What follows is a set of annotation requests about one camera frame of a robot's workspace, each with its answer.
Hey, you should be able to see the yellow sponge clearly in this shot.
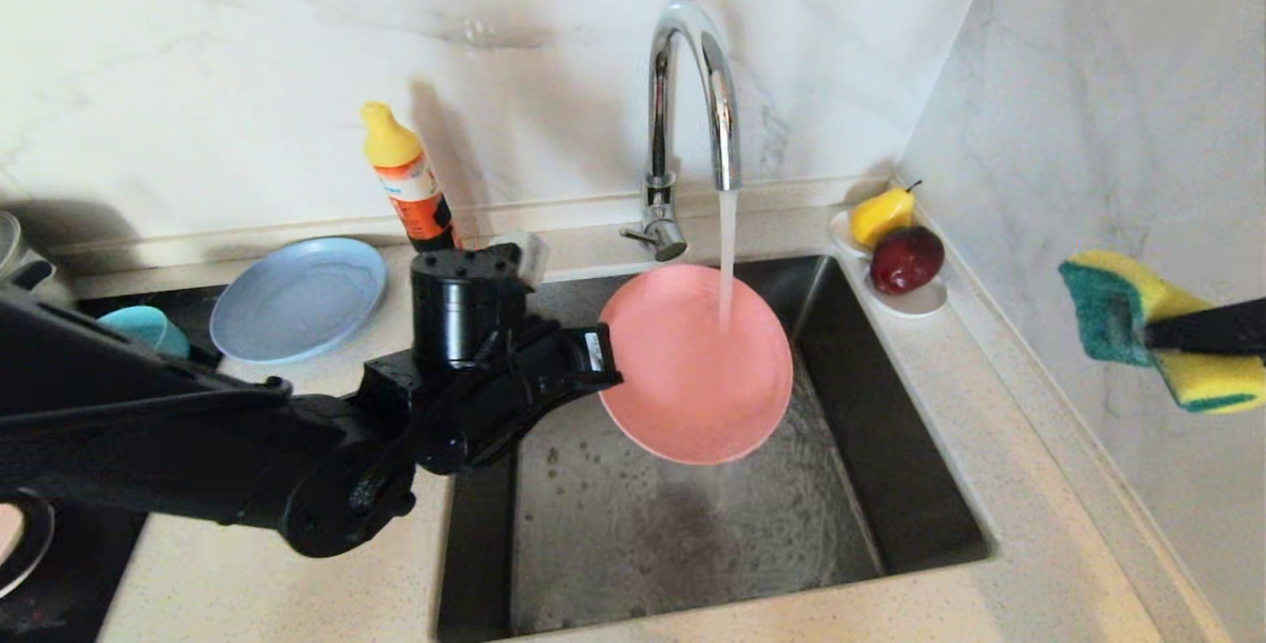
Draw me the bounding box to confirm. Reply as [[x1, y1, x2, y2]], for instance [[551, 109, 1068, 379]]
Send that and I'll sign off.
[[1058, 249, 1266, 414]]

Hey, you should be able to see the large salmon pink plate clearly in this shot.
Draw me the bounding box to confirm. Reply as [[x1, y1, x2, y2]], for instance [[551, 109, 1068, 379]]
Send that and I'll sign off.
[[596, 263, 795, 467]]

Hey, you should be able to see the orange dish soap bottle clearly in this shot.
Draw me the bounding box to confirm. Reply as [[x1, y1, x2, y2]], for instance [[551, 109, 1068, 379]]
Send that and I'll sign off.
[[360, 101, 464, 253]]

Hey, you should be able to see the blue plate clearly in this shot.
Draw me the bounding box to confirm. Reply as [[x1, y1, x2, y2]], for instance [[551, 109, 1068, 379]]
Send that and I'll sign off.
[[210, 236, 389, 364]]

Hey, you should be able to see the teal bowl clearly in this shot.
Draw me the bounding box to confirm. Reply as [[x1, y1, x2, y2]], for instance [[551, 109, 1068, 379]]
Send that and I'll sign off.
[[97, 305, 192, 359]]

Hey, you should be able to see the stainless steel sink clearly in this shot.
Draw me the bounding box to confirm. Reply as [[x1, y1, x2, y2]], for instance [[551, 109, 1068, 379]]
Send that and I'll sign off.
[[436, 253, 993, 642]]

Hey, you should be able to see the chrome gooseneck faucet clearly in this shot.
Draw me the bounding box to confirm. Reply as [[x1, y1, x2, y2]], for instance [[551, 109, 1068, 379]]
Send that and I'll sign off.
[[621, 0, 743, 263]]

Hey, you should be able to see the white fruit dish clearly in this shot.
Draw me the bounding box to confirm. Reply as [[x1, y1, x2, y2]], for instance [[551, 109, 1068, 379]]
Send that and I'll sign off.
[[829, 209, 949, 319]]

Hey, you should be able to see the dark red apple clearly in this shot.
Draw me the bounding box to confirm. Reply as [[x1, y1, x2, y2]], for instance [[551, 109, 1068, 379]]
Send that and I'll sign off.
[[869, 225, 946, 295]]

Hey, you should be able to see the yellow pear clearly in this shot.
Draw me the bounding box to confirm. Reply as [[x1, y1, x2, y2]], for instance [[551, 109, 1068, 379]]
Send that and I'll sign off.
[[850, 180, 922, 249]]

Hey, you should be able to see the black induction cooktop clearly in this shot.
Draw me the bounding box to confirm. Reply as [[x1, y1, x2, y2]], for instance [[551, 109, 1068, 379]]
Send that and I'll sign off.
[[0, 287, 228, 643]]

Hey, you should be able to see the stainless steel pot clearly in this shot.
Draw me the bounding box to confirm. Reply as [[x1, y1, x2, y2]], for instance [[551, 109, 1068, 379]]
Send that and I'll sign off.
[[0, 211, 55, 293]]

